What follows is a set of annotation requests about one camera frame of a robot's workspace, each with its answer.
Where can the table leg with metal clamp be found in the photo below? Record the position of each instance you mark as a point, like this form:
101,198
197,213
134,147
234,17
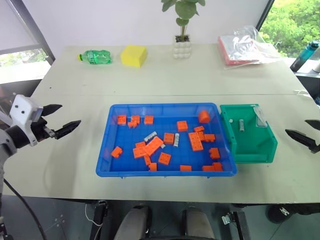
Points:
237,223

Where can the green plastic bin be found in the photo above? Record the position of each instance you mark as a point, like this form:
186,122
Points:
250,142

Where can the grey bolt in bin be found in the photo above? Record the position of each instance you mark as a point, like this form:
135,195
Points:
241,125

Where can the long orange building block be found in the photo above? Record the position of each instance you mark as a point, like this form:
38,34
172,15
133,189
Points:
153,145
194,143

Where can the white bubble plant pot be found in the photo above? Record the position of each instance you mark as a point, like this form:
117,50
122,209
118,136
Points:
182,48

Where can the green plastic bottle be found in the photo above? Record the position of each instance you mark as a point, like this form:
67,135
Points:
97,57

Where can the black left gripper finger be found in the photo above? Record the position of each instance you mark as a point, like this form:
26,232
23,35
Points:
51,109
66,128

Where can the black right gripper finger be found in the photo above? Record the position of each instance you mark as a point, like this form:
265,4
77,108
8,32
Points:
301,137
314,124

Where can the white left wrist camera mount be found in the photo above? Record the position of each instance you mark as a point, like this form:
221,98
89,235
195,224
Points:
22,110

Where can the teal water bottle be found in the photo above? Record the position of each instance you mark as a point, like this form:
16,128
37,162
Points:
303,55

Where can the black table leg bracket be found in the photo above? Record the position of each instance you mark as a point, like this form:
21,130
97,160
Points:
101,212

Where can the grey bolt in tray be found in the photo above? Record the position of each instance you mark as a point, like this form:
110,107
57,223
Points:
150,136
176,140

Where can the grey rounded shape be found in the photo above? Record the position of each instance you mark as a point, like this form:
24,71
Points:
132,223
197,223

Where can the yellow sponge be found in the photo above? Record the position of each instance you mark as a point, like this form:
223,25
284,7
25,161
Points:
132,56

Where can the black window frame beam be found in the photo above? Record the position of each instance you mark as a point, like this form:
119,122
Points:
265,12
37,30

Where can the clear plastic label holder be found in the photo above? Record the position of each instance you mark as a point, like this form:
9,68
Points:
260,117

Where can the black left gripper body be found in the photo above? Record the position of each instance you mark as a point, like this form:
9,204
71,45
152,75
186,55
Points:
40,130

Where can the clear plastic bag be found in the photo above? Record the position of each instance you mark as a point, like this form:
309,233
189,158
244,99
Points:
252,40

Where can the blue plastic tray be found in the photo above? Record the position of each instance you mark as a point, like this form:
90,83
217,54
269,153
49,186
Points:
125,140

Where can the green leafy plant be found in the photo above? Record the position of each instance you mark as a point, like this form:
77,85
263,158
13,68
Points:
183,10

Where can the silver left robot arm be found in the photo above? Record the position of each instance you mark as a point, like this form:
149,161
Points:
11,136

